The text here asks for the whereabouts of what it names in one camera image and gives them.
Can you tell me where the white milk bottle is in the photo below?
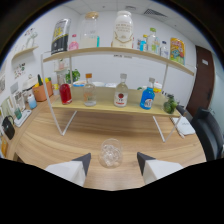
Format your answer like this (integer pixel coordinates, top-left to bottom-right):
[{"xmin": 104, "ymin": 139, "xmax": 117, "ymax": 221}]
[{"xmin": 111, "ymin": 10, "xmax": 135, "ymax": 50}]

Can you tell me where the green cup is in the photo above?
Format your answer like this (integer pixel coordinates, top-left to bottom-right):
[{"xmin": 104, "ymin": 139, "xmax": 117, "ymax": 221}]
[{"xmin": 14, "ymin": 108, "xmax": 23, "ymax": 120}]

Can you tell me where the blue and white cup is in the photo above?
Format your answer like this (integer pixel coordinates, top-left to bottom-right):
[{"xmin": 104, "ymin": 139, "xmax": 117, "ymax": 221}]
[{"xmin": 27, "ymin": 93, "xmax": 38, "ymax": 110}]

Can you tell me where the clear glass with ice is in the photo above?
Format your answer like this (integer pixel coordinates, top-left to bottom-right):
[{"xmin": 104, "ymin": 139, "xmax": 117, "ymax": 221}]
[{"xmin": 98, "ymin": 138, "xmax": 124, "ymax": 169}]

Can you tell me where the white pouch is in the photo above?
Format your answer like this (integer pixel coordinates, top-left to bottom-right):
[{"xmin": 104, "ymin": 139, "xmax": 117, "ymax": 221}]
[{"xmin": 171, "ymin": 115, "xmax": 196, "ymax": 137}]

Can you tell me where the black chair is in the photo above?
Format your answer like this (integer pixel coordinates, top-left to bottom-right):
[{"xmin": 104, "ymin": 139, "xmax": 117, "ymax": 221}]
[{"xmin": 190, "ymin": 107, "xmax": 224, "ymax": 162}]

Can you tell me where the black muddler wooden end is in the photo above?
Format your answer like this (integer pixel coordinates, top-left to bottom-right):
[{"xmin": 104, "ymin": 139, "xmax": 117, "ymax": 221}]
[{"xmin": 176, "ymin": 104, "xmax": 188, "ymax": 117}]

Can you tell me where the glass jar of limes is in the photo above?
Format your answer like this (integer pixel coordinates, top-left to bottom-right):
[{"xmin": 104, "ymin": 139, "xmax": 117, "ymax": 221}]
[{"xmin": 162, "ymin": 93, "xmax": 179, "ymax": 115}]

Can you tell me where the white kitchen scale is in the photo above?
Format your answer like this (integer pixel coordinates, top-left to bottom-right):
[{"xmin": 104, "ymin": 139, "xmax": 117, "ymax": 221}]
[{"xmin": 13, "ymin": 109, "xmax": 33, "ymax": 128}]

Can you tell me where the two-tier wooden shelf rack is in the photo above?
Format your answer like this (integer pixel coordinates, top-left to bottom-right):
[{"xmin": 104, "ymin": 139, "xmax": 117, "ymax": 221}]
[{"xmin": 40, "ymin": 46, "xmax": 196, "ymax": 144}]

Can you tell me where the orange yellow packet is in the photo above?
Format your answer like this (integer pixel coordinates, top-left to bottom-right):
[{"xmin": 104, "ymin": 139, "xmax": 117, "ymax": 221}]
[{"xmin": 0, "ymin": 138, "xmax": 9, "ymax": 158}]

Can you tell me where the red liquid bottle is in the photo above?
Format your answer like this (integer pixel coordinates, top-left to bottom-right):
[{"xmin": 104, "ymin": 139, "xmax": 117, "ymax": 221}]
[{"xmin": 58, "ymin": 73, "xmax": 73, "ymax": 106}]

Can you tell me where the black kettle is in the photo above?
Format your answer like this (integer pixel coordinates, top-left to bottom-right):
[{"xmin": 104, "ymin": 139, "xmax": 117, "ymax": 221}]
[{"xmin": 1, "ymin": 115, "xmax": 16, "ymax": 141}]

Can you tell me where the clear bottle red label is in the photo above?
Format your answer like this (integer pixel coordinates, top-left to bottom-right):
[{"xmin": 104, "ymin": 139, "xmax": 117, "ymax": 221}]
[{"xmin": 113, "ymin": 73, "xmax": 130, "ymax": 108}]

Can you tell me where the orange storage basket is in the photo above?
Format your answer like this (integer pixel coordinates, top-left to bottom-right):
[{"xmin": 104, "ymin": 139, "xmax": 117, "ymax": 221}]
[{"xmin": 32, "ymin": 80, "xmax": 54, "ymax": 103}]

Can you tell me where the white coffee machine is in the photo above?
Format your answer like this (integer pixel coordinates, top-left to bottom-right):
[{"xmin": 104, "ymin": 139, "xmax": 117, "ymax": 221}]
[{"xmin": 13, "ymin": 90, "xmax": 26, "ymax": 113}]

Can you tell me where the green potted plant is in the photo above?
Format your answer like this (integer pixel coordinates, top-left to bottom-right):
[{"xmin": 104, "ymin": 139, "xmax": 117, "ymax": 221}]
[{"xmin": 65, "ymin": 68, "xmax": 81, "ymax": 84}]

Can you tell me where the white countertop appliance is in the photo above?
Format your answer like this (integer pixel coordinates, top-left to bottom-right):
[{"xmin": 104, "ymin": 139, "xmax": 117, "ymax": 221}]
[{"xmin": 21, "ymin": 73, "xmax": 39, "ymax": 91}]

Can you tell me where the brown door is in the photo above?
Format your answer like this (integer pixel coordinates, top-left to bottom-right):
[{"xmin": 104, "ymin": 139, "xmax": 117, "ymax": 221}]
[{"xmin": 185, "ymin": 45, "xmax": 213, "ymax": 118}]

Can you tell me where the colourful sticker sheet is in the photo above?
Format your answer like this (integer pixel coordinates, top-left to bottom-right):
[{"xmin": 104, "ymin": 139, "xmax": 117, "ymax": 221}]
[{"xmin": 13, "ymin": 63, "xmax": 26, "ymax": 79}]

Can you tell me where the pink liquid bottle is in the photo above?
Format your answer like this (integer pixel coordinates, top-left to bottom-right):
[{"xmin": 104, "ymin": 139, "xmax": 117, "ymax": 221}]
[{"xmin": 68, "ymin": 33, "xmax": 80, "ymax": 51}]

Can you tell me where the small blue liquid bottle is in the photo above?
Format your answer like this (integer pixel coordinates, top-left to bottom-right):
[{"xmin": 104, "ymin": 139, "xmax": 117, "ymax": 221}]
[{"xmin": 139, "ymin": 34, "xmax": 149, "ymax": 52}]

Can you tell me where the clear bottle green cap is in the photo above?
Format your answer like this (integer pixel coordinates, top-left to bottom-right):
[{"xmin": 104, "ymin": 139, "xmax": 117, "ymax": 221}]
[{"xmin": 146, "ymin": 27, "xmax": 160, "ymax": 54}]

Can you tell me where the black and silver can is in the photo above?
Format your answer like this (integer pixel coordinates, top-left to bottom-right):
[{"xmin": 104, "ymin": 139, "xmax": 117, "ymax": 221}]
[{"xmin": 50, "ymin": 18, "xmax": 72, "ymax": 56}]

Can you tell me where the ceiling air vent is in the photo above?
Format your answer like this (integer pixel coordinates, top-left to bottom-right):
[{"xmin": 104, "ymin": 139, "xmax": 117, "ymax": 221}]
[{"xmin": 143, "ymin": 8, "xmax": 168, "ymax": 18}]

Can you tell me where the wooden wall shelf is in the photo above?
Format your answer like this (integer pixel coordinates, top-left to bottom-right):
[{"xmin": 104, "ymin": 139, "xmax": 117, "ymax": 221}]
[{"xmin": 11, "ymin": 45, "xmax": 40, "ymax": 61}]

